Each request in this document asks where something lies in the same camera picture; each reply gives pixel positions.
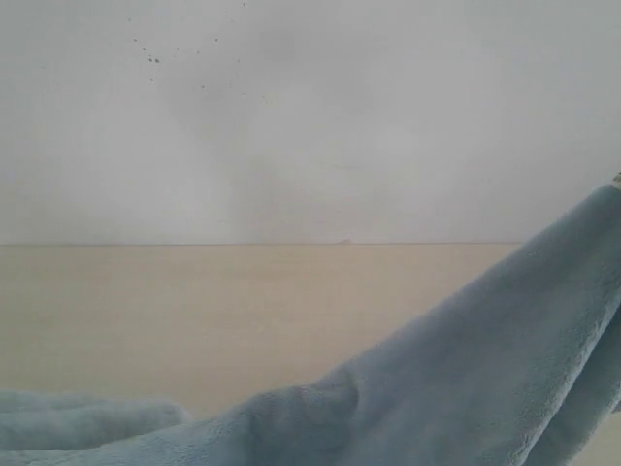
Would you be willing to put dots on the light blue fleece towel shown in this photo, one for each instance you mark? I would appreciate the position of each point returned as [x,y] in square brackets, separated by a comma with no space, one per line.
[519,367]

